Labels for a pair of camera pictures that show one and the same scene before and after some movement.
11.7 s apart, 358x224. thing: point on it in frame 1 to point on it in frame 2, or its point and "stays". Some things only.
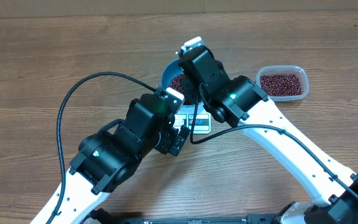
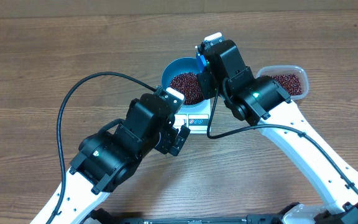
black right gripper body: (193, 90) to (210, 84)
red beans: (281, 84) stays
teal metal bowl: (171, 70) stays
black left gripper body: (166, 139) stays
